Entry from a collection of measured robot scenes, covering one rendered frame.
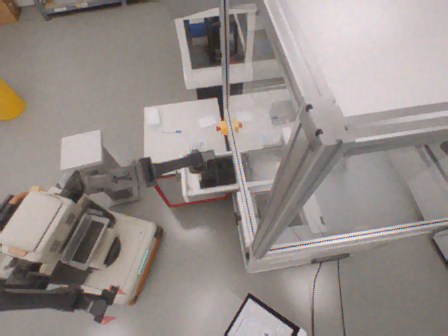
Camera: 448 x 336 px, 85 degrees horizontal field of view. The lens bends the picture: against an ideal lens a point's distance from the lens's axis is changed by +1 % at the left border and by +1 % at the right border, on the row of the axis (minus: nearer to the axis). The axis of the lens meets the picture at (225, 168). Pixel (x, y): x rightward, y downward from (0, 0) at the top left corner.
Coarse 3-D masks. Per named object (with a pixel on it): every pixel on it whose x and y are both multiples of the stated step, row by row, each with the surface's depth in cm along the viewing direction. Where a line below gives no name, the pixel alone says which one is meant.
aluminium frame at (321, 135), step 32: (224, 0) 101; (256, 0) 48; (224, 32) 114; (288, 32) 40; (224, 64) 130; (288, 64) 36; (224, 96) 151; (320, 96) 33; (320, 128) 30; (352, 128) 31; (384, 128) 30; (416, 128) 30; (288, 160) 43; (320, 160) 32; (288, 192) 48; (288, 224) 62; (256, 256) 109
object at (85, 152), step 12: (96, 132) 183; (72, 144) 179; (84, 144) 179; (96, 144) 178; (72, 156) 174; (84, 156) 174; (96, 156) 174; (108, 156) 199; (60, 168) 170; (72, 168) 171; (84, 168) 182; (96, 168) 185; (108, 168) 193; (108, 192) 221; (120, 192) 227; (132, 192) 240; (108, 204) 236; (120, 204) 237
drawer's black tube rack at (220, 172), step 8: (216, 160) 154; (224, 160) 153; (208, 168) 155; (216, 168) 151; (224, 168) 155; (232, 168) 151; (208, 176) 148; (216, 176) 148; (224, 176) 148; (232, 176) 148; (208, 184) 146; (216, 184) 150; (224, 184) 149
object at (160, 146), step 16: (144, 112) 191; (160, 112) 191; (176, 112) 190; (192, 112) 190; (208, 112) 190; (144, 128) 184; (160, 128) 184; (176, 128) 183; (192, 128) 183; (208, 128) 183; (144, 144) 177; (160, 144) 177; (176, 144) 177; (208, 144) 176; (224, 144) 176; (160, 160) 171; (160, 176) 167; (160, 192) 192; (176, 192) 198
